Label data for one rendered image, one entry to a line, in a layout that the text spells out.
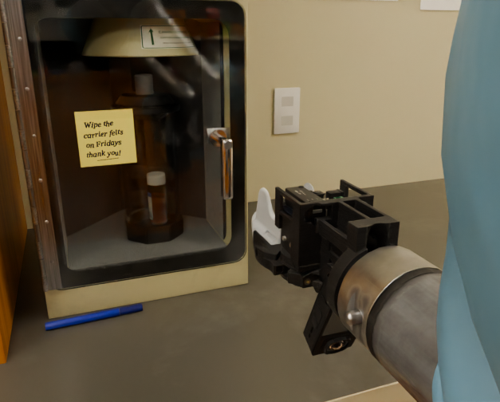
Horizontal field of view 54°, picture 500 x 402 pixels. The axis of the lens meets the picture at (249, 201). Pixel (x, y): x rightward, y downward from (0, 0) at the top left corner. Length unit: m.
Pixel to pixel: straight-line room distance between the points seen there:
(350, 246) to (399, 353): 0.10
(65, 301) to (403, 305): 0.58
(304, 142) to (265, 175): 0.13
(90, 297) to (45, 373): 0.15
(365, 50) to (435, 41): 0.22
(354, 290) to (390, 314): 0.04
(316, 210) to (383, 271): 0.10
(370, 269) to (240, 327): 0.42
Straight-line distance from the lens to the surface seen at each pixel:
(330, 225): 0.40
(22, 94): 0.70
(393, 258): 0.35
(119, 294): 0.80
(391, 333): 0.32
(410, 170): 1.51
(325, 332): 0.46
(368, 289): 0.34
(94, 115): 0.70
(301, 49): 1.26
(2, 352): 0.74
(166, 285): 0.81
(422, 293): 0.32
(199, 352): 0.69
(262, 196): 0.50
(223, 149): 0.69
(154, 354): 0.70
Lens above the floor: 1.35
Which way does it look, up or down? 19 degrees down
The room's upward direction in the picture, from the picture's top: straight up
